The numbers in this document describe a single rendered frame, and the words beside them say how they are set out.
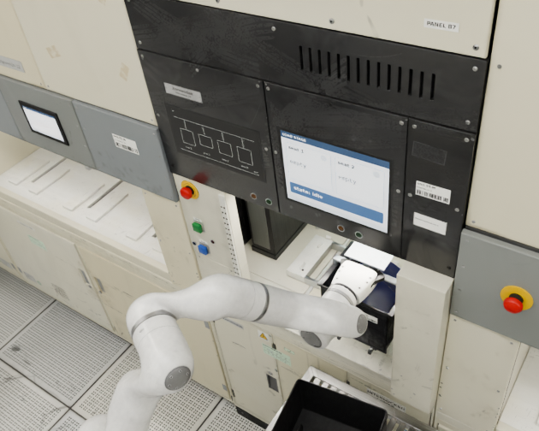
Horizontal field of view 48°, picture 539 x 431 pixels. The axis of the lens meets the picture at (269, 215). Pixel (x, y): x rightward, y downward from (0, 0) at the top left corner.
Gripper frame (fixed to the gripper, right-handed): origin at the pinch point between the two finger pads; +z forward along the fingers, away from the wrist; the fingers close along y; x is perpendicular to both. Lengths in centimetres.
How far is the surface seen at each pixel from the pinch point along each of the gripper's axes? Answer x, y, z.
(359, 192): 31.9, 1.9, -10.0
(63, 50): 48, -94, -10
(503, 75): 68, 29, -9
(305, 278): -35.2, -30.3, 9.8
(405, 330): -4.4, 17.4, -14.8
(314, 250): -35, -34, 23
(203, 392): -125, -81, -10
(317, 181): 30.9, -9.4, -10.1
